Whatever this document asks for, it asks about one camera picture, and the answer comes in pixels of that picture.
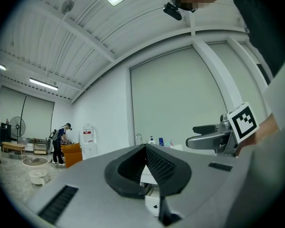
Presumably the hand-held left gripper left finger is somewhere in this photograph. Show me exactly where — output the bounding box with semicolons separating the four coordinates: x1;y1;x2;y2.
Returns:
104;144;147;200

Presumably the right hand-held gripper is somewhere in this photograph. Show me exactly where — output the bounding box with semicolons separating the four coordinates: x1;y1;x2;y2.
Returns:
185;101;260;158

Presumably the wooden shelf rack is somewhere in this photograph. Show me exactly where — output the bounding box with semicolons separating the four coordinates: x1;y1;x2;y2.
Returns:
32;137;48;155

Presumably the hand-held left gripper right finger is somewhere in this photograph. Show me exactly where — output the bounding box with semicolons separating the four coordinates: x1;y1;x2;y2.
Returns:
145;143;193;197

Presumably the person's right forearm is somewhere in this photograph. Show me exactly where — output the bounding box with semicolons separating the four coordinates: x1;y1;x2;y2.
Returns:
236;112;280;157

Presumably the white water dispenser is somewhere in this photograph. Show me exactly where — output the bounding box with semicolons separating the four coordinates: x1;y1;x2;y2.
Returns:
81;124;97;161

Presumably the white round pot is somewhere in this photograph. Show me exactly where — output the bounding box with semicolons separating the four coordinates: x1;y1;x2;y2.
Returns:
28;169;50;187

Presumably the white ceiling-mounted fan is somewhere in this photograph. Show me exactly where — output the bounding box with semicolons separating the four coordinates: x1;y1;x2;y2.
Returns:
61;0;75;16

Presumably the orange box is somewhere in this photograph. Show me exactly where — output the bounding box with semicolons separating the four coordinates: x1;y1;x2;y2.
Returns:
60;142;83;169

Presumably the large grey roller blind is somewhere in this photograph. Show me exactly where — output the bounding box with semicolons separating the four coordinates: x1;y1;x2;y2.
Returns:
130;46;229;152

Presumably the round white floor tray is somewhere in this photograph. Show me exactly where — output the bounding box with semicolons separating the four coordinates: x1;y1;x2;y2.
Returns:
21;157;49;168

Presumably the low wooden table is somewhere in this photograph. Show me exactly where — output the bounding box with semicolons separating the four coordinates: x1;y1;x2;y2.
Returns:
1;141;27;156

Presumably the person's white shirt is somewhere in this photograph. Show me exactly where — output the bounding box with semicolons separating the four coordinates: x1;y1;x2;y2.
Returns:
229;52;285;228

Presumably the black head-mounted camera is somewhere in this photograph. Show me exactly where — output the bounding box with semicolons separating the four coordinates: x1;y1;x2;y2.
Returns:
162;2;183;21

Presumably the white drawer cabinet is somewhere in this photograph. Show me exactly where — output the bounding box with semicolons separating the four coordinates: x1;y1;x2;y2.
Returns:
139;165;162;218

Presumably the black standing fan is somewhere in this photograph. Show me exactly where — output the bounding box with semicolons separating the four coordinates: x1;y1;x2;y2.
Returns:
9;116;27;145

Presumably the black cabinet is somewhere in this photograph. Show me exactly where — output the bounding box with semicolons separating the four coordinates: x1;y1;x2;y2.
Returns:
0;122;12;147

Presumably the narrow grey roller blind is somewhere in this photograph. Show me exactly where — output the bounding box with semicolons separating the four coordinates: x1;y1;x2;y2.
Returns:
207;42;268;118

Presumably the wide grey roller blind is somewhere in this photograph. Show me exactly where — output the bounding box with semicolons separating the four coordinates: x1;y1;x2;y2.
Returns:
0;85;56;140

